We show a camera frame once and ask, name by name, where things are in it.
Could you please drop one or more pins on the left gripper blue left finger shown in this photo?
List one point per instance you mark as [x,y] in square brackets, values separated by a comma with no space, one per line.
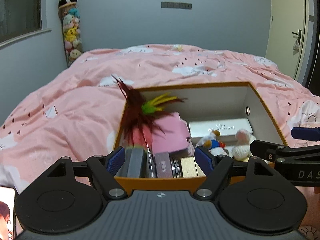
[115,160]

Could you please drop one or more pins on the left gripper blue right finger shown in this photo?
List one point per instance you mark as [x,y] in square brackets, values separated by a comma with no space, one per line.
[204,159]

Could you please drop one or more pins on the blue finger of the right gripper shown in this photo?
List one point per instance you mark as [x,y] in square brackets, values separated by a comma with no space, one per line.
[306,133]

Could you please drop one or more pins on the sailor red panda plush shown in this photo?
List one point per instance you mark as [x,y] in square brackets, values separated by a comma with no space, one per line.
[212,144]

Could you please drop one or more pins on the white crochet bunny doll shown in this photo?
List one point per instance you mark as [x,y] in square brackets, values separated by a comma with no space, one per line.
[241,151]

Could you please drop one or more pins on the red feather cat teaser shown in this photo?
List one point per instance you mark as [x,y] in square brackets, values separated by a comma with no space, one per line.
[139,111]

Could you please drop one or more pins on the pink fluffy peach plush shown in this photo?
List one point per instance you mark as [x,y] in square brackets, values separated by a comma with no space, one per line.
[140,140]

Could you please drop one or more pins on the gold glitter box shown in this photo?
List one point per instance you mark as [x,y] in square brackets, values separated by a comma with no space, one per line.
[190,169]

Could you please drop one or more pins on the grey textured case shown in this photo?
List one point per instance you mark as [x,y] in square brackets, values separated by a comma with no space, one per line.
[134,165]

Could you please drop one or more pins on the round metal compact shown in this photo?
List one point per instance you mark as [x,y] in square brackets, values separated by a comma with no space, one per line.
[176,168]

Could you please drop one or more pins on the blue white leaflet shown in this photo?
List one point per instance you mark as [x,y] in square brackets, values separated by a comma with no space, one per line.
[150,165]

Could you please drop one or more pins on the white flat gift box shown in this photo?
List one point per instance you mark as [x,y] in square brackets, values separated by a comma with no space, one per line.
[227,128]

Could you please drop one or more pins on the purple starry card box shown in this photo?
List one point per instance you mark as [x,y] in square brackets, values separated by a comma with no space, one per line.
[163,165]

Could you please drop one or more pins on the pink fabric pouch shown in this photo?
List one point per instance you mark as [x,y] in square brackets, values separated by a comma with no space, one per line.
[172,137]

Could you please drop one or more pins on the pink cloud-print duvet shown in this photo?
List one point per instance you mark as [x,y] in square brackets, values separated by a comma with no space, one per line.
[57,138]

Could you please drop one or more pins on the smartphone with lit screen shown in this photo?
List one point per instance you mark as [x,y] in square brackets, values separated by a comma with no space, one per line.
[7,215]

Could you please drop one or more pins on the hanging plush toy organizer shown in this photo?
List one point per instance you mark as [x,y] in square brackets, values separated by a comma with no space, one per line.
[70,21]

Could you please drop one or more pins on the cream door with handle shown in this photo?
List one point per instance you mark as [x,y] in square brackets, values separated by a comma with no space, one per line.
[288,40]

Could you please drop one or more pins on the grey wall switch panel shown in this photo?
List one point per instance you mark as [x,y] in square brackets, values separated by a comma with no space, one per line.
[176,5]

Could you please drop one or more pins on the window with grey frame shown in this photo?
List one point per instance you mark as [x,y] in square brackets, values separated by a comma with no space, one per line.
[21,19]

